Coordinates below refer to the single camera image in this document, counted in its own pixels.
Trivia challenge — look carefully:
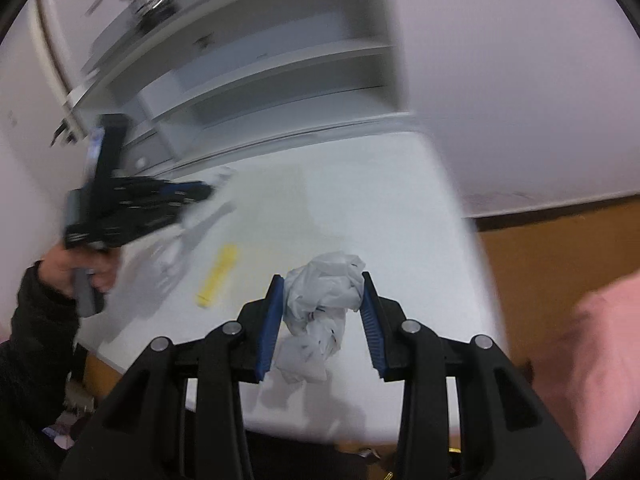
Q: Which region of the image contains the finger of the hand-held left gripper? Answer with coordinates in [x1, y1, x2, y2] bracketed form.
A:
[117, 176, 215, 204]
[107, 202, 194, 247]

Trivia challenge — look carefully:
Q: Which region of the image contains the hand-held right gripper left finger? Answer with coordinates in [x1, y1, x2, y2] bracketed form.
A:
[60, 274, 286, 480]

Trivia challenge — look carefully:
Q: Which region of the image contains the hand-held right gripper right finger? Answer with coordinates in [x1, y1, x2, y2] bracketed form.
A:
[360, 271, 586, 480]

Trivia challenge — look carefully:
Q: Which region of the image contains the white paper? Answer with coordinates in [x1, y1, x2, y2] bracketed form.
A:
[272, 252, 367, 385]

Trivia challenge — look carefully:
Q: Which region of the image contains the person's left forearm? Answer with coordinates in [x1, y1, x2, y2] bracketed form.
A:
[0, 262, 90, 466]

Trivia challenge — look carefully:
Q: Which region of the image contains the person's left hand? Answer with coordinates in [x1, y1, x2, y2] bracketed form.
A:
[32, 247, 122, 297]

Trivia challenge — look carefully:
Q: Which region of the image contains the yellow paper strip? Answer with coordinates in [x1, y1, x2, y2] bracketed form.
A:
[196, 244, 238, 309]

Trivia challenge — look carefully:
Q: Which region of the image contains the white shelf unit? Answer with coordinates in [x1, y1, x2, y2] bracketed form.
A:
[62, 0, 416, 177]

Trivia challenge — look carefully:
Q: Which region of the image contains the pink blanket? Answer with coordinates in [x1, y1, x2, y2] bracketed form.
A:
[529, 269, 640, 480]

